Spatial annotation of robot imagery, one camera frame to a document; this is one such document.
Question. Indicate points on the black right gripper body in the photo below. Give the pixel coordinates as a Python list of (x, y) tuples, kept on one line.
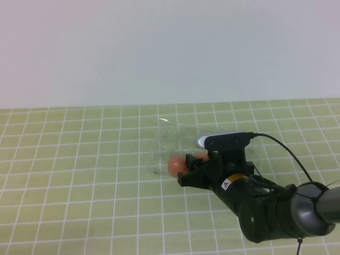
[(228, 164)]

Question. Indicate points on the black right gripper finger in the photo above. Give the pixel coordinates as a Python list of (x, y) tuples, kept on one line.
[(194, 180), (192, 162)]

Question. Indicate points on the brown egg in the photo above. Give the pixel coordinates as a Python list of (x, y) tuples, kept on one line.
[(202, 156), (176, 166)]

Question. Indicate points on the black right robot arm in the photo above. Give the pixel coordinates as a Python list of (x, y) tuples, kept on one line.
[(305, 210)]

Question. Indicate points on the clear plastic egg tray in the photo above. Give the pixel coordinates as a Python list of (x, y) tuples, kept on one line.
[(172, 135)]

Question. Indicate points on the green checked tablecloth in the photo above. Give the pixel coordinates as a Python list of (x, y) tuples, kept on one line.
[(79, 172)]

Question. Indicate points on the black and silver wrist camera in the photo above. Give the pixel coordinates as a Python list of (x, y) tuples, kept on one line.
[(225, 139)]

